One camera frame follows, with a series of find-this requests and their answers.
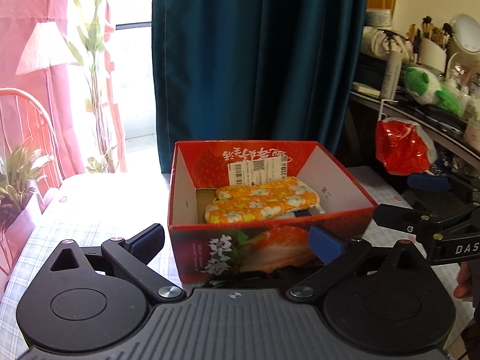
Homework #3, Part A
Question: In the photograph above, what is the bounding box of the person's hand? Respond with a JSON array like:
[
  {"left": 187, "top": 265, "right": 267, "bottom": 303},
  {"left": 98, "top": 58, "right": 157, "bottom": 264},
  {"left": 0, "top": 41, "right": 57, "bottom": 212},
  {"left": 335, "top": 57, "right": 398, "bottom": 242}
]
[{"left": 453, "top": 262, "right": 473, "bottom": 299}]

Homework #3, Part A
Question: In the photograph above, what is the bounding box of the red metal chair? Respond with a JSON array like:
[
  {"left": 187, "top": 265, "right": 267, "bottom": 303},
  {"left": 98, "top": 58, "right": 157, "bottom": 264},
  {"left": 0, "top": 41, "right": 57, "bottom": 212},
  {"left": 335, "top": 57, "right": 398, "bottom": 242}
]
[{"left": 1, "top": 88, "right": 65, "bottom": 197}]

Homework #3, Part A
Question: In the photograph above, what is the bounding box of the teal curtain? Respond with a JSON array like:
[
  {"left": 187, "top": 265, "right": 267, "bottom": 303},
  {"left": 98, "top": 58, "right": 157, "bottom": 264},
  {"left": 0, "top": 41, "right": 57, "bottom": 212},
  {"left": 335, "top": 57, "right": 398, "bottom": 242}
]
[{"left": 151, "top": 0, "right": 366, "bottom": 172}]

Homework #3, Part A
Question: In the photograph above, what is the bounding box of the red plastic bag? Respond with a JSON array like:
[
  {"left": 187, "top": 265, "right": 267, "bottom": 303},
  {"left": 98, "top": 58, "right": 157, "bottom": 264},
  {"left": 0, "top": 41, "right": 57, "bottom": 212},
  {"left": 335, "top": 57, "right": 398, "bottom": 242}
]
[{"left": 375, "top": 117, "right": 438, "bottom": 176}]

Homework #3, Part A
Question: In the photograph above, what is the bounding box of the potted spiky plant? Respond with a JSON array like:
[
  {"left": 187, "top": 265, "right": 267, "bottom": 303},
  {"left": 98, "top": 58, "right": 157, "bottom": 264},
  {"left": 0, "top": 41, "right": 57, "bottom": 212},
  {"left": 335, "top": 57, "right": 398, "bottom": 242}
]
[{"left": 0, "top": 144, "right": 56, "bottom": 275}]

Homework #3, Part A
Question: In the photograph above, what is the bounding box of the orange floral cloth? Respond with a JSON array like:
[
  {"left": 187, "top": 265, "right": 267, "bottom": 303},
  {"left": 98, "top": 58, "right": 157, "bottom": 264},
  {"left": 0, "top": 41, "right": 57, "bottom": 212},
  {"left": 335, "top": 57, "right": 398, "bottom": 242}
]
[{"left": 204, "top": 176, "right": 321, "bottom": 224}]

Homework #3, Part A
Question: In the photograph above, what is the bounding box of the tall bamboo plant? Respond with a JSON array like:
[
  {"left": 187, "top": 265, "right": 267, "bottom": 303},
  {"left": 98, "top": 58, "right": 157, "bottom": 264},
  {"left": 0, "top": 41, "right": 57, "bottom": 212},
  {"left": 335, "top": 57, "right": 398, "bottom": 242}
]
[{"left": 64, "top": 0, "right": 117, "bottom": 173}]

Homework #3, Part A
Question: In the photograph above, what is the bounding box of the white brush holder cup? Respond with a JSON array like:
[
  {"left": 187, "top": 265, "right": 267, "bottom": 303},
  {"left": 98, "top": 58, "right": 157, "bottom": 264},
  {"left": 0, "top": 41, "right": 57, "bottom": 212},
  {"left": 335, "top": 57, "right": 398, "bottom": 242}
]
[{"left": 418, "top": 37, "right": 447, "bottom": 74}]

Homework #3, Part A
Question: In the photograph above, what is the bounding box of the green white plush toy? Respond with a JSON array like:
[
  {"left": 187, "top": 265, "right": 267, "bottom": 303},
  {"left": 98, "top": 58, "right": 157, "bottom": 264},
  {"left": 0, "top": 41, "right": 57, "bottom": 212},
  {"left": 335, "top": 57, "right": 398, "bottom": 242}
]
[{"left": 403, "top": 66, "right": 462, "bottom": 116}]

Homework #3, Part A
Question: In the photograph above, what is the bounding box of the red strawberry cardboard box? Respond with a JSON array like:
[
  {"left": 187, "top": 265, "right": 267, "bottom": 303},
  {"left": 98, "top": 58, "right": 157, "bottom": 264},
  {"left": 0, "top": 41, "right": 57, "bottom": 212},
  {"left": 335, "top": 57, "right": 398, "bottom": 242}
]
[{"left": 168, "top": 141, "right": 376, "bottom": 284}]

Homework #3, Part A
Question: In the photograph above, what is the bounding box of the pink sheer curtain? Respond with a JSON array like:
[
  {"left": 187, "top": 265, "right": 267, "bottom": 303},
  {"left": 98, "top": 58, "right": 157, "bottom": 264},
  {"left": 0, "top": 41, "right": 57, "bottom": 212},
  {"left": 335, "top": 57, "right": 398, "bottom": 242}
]
[{"left": 0, "top": 0, "right": 127, "bottom": 203}]

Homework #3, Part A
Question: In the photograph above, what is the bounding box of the white tube bottle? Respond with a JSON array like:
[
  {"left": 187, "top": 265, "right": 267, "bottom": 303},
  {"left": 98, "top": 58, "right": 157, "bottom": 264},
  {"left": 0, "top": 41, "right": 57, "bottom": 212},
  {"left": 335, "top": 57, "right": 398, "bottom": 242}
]
[{"left": 380, "top": 51, "right": 403, "bottom": 100}]

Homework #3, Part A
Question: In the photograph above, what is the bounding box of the white cloth bag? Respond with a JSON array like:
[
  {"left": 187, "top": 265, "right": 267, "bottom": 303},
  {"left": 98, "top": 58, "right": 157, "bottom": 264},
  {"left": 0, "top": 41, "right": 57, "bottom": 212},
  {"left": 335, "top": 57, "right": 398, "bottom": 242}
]
[{"left": 360, "top": 26, "right": 414, "bottom": 62}]

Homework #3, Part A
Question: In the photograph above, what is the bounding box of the round white mirror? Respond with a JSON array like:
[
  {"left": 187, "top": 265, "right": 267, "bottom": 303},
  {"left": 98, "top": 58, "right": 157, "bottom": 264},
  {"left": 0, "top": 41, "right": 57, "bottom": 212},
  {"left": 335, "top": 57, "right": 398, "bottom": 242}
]
[{"left": 450, "top": 14, "right": 480, "bottom": 57}]

